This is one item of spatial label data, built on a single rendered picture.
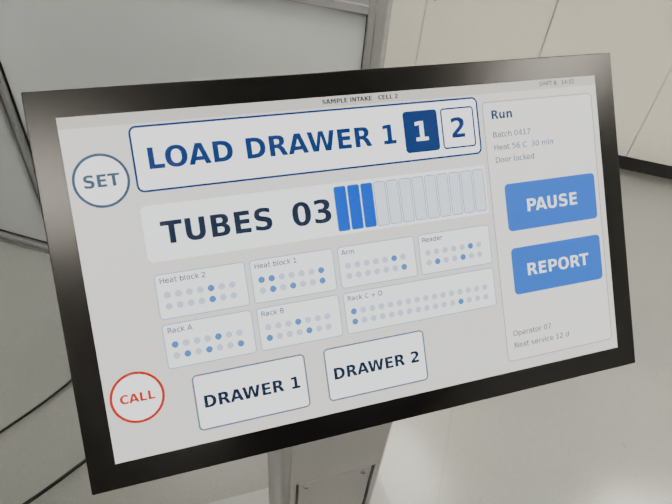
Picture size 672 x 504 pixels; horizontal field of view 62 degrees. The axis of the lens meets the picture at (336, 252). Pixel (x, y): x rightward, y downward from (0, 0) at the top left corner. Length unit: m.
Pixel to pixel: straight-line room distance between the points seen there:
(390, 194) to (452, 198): 0.06
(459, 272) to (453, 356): 0.08
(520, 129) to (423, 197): 0.12
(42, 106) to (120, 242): 0.11
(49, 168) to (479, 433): 1.42
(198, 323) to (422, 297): 0.20
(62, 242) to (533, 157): 0.41
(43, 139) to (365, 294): 0.28
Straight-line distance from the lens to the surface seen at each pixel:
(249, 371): 0.48
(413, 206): 0.50
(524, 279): 0.56
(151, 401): 0.48
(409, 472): 1.59
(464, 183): 0.52
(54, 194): 0.47
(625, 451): 1.84
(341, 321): 0.48
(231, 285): 0.46
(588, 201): 0.59
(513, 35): 2.56
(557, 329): 0.58
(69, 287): 0.47
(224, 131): 0.46
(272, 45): 1.29
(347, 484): 0.92
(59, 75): 1.65
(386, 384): 0.51
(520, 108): 0.56
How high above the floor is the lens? 1.41
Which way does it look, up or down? 43 degrees down
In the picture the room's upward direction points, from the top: 6 degrees clockwise
